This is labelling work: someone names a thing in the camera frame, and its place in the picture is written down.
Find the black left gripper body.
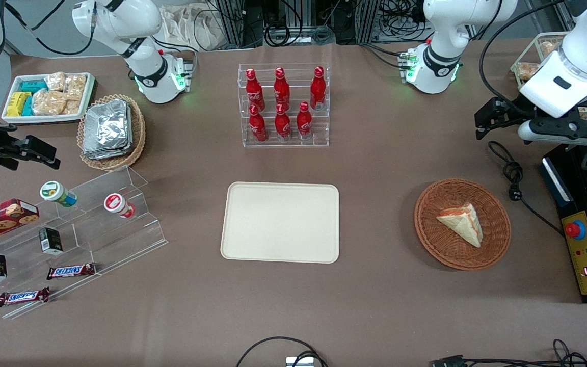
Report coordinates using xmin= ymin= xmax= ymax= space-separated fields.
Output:
xmin=497 ymin=99 xmax=532 ymax=129

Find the white rectangular snack tray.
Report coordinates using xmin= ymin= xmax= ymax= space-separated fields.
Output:
xmin=2 ymin=72 xmax=96 ymax=125

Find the tan oval wicker basket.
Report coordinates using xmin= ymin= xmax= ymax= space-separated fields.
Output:
xmin=77 ymin=94 xmax=146 ymax=171

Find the triangular wrapped sandwich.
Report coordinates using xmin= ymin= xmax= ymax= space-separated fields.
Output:
xmin=436 ymin=203 xmax=484 ymax=249

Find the brown round wicker basket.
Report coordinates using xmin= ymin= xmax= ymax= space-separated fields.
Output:
xmin=414 ymin=178 xmax=512 ymax=271

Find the beige rectangular tray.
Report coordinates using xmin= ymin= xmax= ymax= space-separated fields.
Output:
xmin=221 ymin=182 xmax=340 ymax=264

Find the green lid yogurt cup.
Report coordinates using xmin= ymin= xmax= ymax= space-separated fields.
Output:
xmin=40 ymin=181 xmax=78 ymax=207

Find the yellow snack packet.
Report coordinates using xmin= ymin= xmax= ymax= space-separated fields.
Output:
xmin=6 ymin=92 xmax=32 ymax=117

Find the wrapped bread snack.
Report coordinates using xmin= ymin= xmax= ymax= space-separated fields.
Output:
xmin=517 ymin=61 xmax=540 ymax=82

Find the clear plastic container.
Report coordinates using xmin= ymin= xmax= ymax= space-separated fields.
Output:
xmin=510 ymin=32 xmax=572 ymax=91

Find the silver foil package stack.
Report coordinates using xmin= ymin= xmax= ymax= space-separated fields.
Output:
xmin=82 ymin=99 xmax=134 ymax=160

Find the red tartan cookie box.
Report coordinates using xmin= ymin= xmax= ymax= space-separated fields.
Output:
xmin=0 ymin=199 xmax=40 ymax=249

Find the red lid yogurt cup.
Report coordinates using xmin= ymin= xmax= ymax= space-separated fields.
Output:
xmin=103 ymin=193 xmax=137 ymax=219

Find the clear acrylic step shelf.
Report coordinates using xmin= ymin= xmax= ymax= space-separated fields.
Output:
xmin=0 ymin=165 xmax=169 ymax=321

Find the brown Snickers bar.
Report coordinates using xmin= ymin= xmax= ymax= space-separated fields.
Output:
xmin=46 ymin=263 xmax=97 ymax=280
xmin=0 ymin=287 xmax=50 ymax=307

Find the black yellow control box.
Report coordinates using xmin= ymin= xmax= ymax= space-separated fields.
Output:
xmin=538 ymin=145 xmax=587 ymax=305

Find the red cola bottle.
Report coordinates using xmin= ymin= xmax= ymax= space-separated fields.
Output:
xmin=249 ymin=104 xmax=269 ymax=143
xmin=274 ymin=67 xmax=291 ymax=109
xmin=274 ymin=103 xmax=292 ymax=141
xmin=245 ymin=69 xmax=265 ymax=110
xmin=296 ymin=101 xmax=313 ymax=140
xmin=310 ymin=66 xmax=327 ymax=111

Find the white cloth bag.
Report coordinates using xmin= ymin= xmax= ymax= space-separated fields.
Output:
xmin=160 ymin=4 xmax=224 ymax=51

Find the clear acrylic bottle rack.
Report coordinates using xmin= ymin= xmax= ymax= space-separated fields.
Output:
xmin=238 ymin=63 xmax=331 ymax=148

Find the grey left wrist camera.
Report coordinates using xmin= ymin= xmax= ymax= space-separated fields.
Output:
xmin=518 ymin=120 xmax=587 ymax=147

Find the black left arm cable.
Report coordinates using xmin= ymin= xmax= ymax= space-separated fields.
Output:
xmin=478 ymin=0 xmax=567 ymax=117

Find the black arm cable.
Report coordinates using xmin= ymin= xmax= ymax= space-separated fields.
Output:
xmin=478 ymin=0 xmax=567 ymax=117
xmin=4 ymin=0 xmax=96 ymax=57

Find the black power cable with plug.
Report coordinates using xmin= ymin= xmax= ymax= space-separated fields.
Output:
xmin=487 ymin=141 xmax=565 ymax=236

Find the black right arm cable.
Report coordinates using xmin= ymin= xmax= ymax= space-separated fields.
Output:
xmin=4 ymin=0 xmax=96 ymax=57

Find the aluminium frame rack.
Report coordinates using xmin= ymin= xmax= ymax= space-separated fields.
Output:
xmin=211 ymin=0 xmax=382 ymax=47

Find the black cable with connector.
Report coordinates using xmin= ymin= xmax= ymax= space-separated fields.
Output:
xmin=429 ymin=338 xmax=587 ymax=367

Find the black looped cable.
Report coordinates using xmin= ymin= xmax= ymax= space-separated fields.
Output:
xmin=236 ymin=336 xmax=329 ymax=367

